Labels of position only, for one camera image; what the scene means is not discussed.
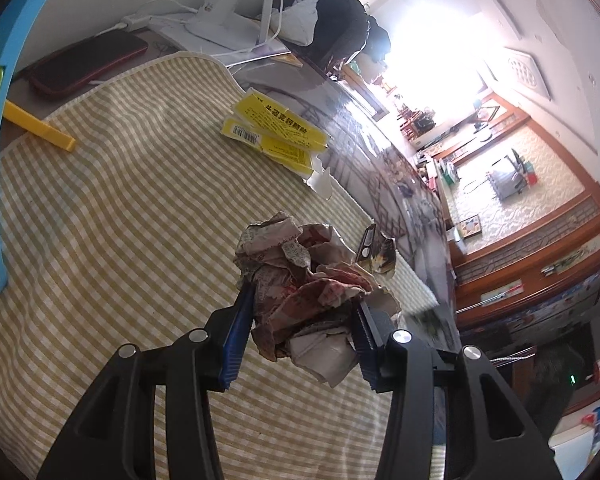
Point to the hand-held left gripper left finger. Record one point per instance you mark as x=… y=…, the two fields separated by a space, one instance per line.
x=235 y=330

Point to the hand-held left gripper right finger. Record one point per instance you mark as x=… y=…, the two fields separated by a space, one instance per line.
x=367 y=335

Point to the reddish newspaper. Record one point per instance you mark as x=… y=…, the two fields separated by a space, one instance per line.
x=310 y=300

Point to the brown patterned card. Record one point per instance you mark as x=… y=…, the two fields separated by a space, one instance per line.
x=380 y=257

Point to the yellow checked table mat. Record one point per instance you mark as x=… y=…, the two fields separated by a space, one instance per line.
x=130 y=210

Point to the wooden cabinet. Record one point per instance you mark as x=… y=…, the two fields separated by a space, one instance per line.
x=530 y=245

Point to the yellow medicine box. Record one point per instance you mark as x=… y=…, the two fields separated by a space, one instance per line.
x=275 y=125

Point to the yellow plastic bar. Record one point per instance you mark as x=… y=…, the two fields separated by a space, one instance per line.
x=45 y=132

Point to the stack of white papers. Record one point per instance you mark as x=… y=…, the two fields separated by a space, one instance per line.
x=205 y=42

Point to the dark red phone case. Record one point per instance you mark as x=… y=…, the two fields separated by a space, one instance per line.
x=85 y=62

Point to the white square ceiling panel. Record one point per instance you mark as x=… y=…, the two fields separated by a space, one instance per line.
x=527 y=72

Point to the white desk lamp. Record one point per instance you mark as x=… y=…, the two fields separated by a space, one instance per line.
x=215 y=15

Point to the black and white bag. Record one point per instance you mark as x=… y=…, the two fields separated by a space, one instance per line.
x=345 y=20

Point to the white plastic bag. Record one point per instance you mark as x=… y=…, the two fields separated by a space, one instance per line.
x=302 y=10

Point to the blue plastic stand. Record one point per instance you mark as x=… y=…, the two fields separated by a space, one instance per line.
x=17 y=5

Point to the small picture frame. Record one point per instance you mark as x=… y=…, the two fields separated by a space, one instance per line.
x=467 y=226

